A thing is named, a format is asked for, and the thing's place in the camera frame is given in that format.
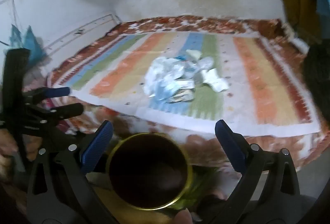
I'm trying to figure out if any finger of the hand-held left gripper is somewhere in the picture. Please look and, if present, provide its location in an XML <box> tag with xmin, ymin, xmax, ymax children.
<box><xmin>39</xmin><ymin>102</ymin><xmax>84</xmax><ymax>121</ymax></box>
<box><xmin>24</xmin><ymin>86</ymin><xmax>71</xmax><ymax>105</ymax></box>

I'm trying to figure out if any blue white plastic wrapper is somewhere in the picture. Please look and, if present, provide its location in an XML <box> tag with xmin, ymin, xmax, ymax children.
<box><xmin>184</xmin><ymin>60</ymin><xmax>200</xmax><ymax>77</ymax></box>

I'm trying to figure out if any clear plastic bag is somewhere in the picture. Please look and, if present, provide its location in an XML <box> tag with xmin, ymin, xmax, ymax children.
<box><xmin>144</xmin><ymin>57</ymin><xmax>186</xmax><ymax>97</ymax></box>

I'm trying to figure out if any pale yellow paper piece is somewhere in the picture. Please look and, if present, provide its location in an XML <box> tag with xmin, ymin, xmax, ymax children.
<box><xmin>186</xmin><ymin>49</ymin><xmax>203</xmax><ymax>62</ymax></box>

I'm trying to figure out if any teal cloth bag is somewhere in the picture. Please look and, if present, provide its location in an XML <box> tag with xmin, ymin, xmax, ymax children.
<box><xmin>9</xmin><ymin>24</ymin><xmax>48</xmax><ymax>64</ymax></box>

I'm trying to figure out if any white tissue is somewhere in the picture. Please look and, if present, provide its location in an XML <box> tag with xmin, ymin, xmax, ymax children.
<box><xmin>201</xmin><ymin>68</ymin><xmax>230</xmax><ymax>92</ymax></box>

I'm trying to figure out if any dark cloth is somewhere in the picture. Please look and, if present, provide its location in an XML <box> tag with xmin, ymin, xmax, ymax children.
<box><xmin>302</xmin><ymin>43</ymin><xmax>330</xmax><ymax>137</ymax></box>

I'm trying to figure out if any brown floral bed sheet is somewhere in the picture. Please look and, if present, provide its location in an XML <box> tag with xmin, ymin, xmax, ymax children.
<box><xmin>39</xmin><ymin>15</ymin><xmax>323</xmax><ymax>173</ymax></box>

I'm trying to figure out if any striped pastel mat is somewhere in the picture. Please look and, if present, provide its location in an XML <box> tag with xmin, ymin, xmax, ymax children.
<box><xmin>53</xmin><ymin>32</ymin><xmax>323</xmax><ymax>137</ymax></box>

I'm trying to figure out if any white cloth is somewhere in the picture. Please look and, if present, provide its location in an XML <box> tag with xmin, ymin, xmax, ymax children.
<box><xmin>283</xmin><ymin>23</ymin><xmax>310</xmax><ymax>54</ymax></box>

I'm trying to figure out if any person's left hand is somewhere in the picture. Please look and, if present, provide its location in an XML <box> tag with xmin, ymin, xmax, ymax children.
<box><xmin>0</xmin><ymin>127</ymin><xmax>42</xmax><ymax>162</ymax></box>

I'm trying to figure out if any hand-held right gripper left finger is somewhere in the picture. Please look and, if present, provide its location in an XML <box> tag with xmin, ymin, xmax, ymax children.
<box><xmin>27</xmin><ymin>120</ymin><xmax>121</xmax><ymax>224</ymax></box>

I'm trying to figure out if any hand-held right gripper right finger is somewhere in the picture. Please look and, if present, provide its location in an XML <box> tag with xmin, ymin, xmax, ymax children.
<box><xmin>215</xmin><ymin>119</ymin><xmax>301</xmax><ymax>224</ymax></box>

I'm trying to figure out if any person's right hand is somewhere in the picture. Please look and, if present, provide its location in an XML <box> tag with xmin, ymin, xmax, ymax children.
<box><xmin>171</xmin><ymin>210</ymin><xmax>193</xmax><ymax>224</ymax></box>

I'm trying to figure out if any black bin with gold rim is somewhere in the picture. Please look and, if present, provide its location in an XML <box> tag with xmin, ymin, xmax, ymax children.
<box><xmin>106</xmin><ymin>132</ymin><xmax>194</xmax><ymax>211</ymax></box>

